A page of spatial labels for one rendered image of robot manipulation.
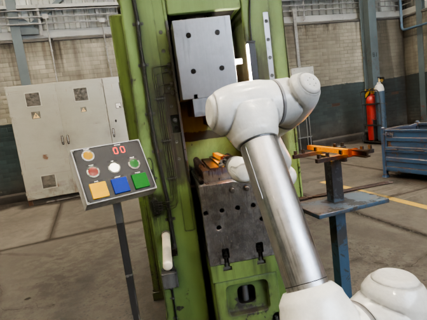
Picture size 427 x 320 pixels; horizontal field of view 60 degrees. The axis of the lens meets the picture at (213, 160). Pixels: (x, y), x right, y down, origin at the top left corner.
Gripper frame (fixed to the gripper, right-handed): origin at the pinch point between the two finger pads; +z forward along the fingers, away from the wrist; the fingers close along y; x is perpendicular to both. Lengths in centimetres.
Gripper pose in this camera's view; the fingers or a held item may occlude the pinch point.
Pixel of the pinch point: (226, 159)
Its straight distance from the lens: 187.9
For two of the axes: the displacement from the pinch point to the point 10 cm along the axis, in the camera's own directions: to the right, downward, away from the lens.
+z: -1.5, -1.3, 9.8
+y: 9.8, -1.5, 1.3
